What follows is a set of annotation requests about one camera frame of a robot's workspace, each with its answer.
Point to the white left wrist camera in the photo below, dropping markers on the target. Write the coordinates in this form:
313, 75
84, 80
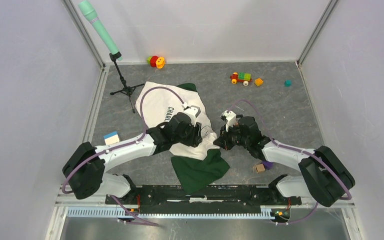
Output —
192, 111

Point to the purple toy brick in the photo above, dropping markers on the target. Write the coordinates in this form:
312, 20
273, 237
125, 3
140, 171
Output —
268, 165

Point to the wooden letter cube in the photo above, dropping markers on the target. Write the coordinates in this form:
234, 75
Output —
259, 168

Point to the blue and white toy brick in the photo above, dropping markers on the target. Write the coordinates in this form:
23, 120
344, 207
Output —
111, 138

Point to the mint green microphone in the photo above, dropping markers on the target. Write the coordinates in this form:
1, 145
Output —
90, 14

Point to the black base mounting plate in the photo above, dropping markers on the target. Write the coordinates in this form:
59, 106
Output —
212, 199

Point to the white and green t-shirt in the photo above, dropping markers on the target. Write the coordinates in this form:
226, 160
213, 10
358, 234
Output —
195, 167

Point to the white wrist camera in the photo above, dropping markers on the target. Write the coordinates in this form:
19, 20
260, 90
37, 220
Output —
229, 117
192, 111

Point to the red orange stacking rings toy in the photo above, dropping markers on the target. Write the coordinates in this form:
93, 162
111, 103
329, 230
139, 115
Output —
156, 61

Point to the colourful toy brick train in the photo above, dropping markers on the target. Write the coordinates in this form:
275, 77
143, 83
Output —
241, 77

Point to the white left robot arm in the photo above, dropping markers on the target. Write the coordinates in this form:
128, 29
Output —
86, 171

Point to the black tripod stand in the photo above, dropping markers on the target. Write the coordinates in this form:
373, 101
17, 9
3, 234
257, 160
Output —
126, 90

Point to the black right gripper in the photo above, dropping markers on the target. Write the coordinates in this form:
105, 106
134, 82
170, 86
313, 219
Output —
222, 141

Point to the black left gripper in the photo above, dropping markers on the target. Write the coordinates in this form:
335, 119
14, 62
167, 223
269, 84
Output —
195, 138

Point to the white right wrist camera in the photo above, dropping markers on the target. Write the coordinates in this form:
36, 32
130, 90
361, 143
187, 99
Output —
229, 117

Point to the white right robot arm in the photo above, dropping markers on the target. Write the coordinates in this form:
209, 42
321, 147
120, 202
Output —
322, 175

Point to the teal small cube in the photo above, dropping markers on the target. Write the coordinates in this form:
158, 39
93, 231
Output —
287, 83

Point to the orange toy brick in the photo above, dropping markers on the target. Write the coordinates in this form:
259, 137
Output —
258, 82

